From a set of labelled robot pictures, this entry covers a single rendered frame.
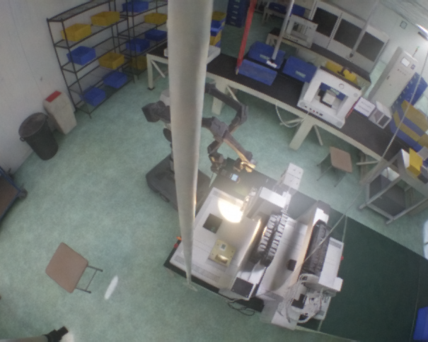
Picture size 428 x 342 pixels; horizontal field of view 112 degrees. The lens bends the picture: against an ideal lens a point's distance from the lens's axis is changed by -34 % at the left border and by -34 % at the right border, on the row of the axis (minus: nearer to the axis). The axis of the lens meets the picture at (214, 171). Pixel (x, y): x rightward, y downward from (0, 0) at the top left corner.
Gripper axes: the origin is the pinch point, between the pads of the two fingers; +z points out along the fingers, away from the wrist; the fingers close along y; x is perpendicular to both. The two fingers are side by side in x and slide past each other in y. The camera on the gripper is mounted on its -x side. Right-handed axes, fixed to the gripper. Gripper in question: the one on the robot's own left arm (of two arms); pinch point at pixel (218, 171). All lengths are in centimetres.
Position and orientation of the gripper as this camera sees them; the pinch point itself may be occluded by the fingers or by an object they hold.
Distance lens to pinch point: 190.8
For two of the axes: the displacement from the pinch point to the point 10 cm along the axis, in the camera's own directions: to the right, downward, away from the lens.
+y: 4.1, -7.3, 5.4
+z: 3.4, 6.8, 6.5
